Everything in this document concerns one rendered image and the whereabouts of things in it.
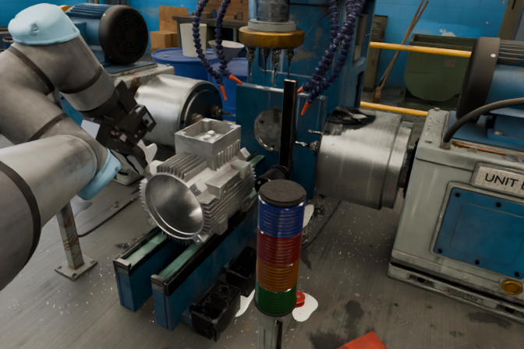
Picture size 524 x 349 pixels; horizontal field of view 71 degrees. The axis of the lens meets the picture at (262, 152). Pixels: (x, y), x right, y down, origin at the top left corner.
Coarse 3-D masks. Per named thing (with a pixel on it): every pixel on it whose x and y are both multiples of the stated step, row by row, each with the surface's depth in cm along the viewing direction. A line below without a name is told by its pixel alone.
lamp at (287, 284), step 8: (264, 264) 49; (296, 264) 49; (256, 272) 52; (264, 272) 49; (272, 272) 48; (280, 272) 48; (288, 272) 49; (296, 272) 50; (264, 280) 50; (272, 280) 49; (280, 280) 49; (288, 280) 49; (296, 280) 51; (272, 288) 50; (280, 288) 50; (288, 288) 50
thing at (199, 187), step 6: (240, 150) 86; (246, 150) 88; (240, 156) 87; (246, 156) 87; (150, 168) 77; (150, 174) 77; (198, 180) 73; (192, 186) 72; (198, 186) 72; (204, 186) 73; (198, 192) 72; (150, 222) 83; (198, 234) 77; (204, 234) 78; (198, 240) 78; (204, 240) 77
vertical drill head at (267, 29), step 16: (272, 0) 93; (288, 0) 95; (256, 16) 98; (272, 16) 95; (288, 16) 97; (240, 32) 98; (256, 32) 94; (272, 32) 94; (288, 32) 96; (304, 32) 99; (272, 48) 95; (288, 48) 96
